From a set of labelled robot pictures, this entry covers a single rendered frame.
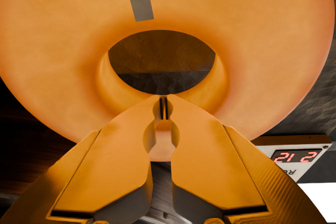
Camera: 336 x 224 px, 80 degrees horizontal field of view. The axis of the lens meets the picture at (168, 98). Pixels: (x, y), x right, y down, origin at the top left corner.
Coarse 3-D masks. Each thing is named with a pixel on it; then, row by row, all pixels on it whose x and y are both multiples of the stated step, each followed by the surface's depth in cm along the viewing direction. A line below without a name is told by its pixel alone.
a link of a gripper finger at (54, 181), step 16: (80, 144) 8; (64, 160) 8; (80, 160) 8; (48, 176) 7; (64, 176) 7; (32, 192) 7; (48, 192) 7; (16, 208) 6; (32, 208) 6; (48, 208) 6
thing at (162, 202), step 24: (0, 144) 17; (24, 144) 18; (48, 144) 18; (72, 144) 19; (0, 168) 16; (24, 168) 16; (0, 192) 14; (168, 192) 24; (144, 216) 18; (168, 216) 20
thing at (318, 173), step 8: (328, 152) 737; (320, 160) 716; (328, 160) 715; (312, 168) 697; (320, 168) 696; (328, 168) 695; (304, 176) 679; (312, 176) 678; (320, 176) 676; (328, 176) 675
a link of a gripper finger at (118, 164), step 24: (120, 120) 10; (144, 120) 10; (96, 144) 8; (120, 144) 8; (144, 144) 9; (96, 168) 7; (120, 168) 7; (144, 168) 7; (72, 192) 6; (96, 192) 6; (120, 192) 6; (144, 192) 7; (96, 216) 6; (120, 216) 7
